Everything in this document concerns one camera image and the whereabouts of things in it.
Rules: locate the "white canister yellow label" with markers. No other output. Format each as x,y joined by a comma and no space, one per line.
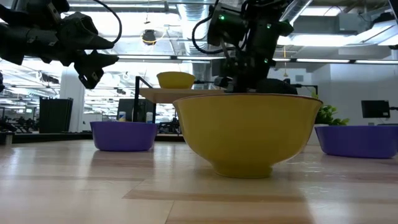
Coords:
122,116

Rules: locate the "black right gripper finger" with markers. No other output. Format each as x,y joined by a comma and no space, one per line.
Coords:
225,82
276,87

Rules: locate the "wooden shelf with black frame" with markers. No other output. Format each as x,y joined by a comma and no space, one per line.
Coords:
161,95

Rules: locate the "silver ceiling air duct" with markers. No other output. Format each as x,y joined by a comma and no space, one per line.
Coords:
189,18

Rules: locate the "long ceiling light bar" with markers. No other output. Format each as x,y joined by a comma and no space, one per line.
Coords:
149,57

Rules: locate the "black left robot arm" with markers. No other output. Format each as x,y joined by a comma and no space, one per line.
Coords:
31,12

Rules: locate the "black wall monitor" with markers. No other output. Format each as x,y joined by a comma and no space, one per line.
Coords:
374,109

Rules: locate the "blue-purple plastic bowl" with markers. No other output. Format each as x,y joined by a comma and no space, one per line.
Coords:
357,141
123,137

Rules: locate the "white building column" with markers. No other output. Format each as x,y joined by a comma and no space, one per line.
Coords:
71,105

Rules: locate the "black rig frame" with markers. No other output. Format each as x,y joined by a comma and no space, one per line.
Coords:
46,137

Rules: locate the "green leafy plant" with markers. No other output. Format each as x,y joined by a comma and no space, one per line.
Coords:
329,116

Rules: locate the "tall black cabinet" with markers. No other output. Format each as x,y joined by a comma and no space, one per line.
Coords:
56,115

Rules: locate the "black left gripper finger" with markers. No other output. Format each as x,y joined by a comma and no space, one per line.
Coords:
81,34
91,68

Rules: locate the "white canister blue label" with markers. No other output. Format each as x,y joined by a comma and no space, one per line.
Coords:
149,117

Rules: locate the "yellow leaf-patterned ceramic bowl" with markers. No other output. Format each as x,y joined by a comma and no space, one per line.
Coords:
175,81
245,133

